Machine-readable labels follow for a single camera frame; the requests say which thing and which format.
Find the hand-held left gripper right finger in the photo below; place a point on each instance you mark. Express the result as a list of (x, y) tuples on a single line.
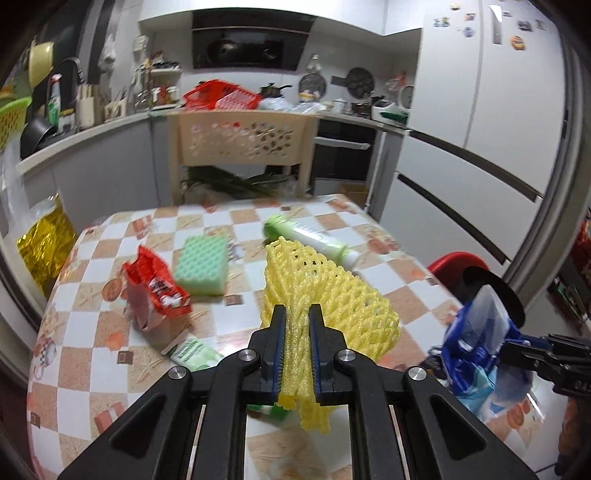
[(316, 369)]

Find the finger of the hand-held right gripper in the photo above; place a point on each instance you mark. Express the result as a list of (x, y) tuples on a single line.
[(528, 360), (535, 342)]

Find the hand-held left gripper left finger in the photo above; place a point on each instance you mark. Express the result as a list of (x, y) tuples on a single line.
[(277, 369)]

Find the blue plastic bag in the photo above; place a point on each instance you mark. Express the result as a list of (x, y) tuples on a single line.
[(466, 350)]

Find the yellow foam fruit net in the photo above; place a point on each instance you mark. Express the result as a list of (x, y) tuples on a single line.
[(332, 295)]

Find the black trash bin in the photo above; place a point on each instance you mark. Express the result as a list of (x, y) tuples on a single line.
[(489, 279)]

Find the green sponge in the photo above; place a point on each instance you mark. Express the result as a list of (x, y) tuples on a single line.
[(201, 265)]

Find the person's right hand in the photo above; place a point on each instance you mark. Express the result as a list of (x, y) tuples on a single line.
[(568, 434)]

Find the green and white packet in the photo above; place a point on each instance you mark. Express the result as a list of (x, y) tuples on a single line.
[(191, 353)]

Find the red foil balloon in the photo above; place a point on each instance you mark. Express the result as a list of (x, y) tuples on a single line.
[(582, 249)]

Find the red stool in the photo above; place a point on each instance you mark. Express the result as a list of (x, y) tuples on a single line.
[(450, 267)]

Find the green and white bottle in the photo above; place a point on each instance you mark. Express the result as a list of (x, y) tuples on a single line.
[(314, 235)]

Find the red snack wrapper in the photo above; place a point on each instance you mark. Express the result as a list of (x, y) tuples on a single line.
[(152, 286)]

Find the checkered plastic tablecloth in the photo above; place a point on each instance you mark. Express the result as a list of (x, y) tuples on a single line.
[(115, 369)]

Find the cardboard box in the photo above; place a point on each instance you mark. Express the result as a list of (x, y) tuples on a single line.
[(354, 193)]

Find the green leafy vegetables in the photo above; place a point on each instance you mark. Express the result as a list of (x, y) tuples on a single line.
[(231, 182)]

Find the white mop pole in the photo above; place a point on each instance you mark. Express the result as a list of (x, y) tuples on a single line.
[(375, 175)]

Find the black built-in oven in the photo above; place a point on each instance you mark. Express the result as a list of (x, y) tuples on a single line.
[(344, 154)]

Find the beige plastic chair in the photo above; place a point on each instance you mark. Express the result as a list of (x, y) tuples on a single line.
[(240, 134)]

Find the white refrigerator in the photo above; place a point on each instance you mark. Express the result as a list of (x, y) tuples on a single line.
[(461, 115)]

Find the gold foil bag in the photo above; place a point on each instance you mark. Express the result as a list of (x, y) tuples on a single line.
[(46, 244)]

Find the crumpled clear plastic bag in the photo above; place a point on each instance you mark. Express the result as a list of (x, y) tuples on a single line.
[(295, 106)]

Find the white enamel mug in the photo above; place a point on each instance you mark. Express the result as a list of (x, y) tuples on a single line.
[(340, 105)]

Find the white and green rice cooker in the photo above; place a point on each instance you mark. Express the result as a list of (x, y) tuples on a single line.
[(390, 113)]

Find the grey kitchen counter cabinets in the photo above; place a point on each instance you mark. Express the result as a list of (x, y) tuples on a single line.
[(106, 161)]

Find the yellow bowl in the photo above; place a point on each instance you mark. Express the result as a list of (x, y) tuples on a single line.
[(306, 97)]

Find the black cooking pot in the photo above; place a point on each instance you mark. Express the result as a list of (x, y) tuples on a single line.
[(272, 91)]

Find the red plastic basket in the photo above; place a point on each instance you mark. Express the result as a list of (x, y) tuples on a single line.
[(217, 94)]

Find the round metal plate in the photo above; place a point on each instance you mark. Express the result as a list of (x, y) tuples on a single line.
[(312, 83)]

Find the round black baking pan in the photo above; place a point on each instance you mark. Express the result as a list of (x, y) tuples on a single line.
[(358, 82)]

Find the group of fridge magnets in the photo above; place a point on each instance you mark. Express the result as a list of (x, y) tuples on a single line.
[(518, 42)]

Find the spice rack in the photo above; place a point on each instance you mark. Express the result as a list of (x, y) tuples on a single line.
[(161, 90)]

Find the utensil holder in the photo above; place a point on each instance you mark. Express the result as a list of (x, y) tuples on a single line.
[(115, 108)]

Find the beige knife block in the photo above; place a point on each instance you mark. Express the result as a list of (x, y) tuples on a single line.
[(85, 108)]

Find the black range hood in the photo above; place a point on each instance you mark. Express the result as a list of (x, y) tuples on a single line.
[(249, 41)]

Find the black frying pan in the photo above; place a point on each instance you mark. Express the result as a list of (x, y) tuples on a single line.
[(37, 136)]

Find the green spray bottle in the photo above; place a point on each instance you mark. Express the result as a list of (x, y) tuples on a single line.
[(54, 108)]

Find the white plastic bag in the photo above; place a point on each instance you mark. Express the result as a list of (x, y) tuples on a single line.
[(107, 53)]

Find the green plastic colander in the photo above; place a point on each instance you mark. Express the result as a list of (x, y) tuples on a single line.
[(11, 120)]

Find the black faucet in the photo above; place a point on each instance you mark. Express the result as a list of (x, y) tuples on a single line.
[(74, 64)]

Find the yellow plastic colander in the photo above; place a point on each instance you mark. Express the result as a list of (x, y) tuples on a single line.
[(40, 62)]

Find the white wall hook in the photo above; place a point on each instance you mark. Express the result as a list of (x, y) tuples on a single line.
[(314, 63)]

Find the white wall box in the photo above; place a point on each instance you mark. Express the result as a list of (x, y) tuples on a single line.
[(141, 43)]

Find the white wall cabinets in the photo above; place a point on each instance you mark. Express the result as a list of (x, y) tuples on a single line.
[(351, 14)]

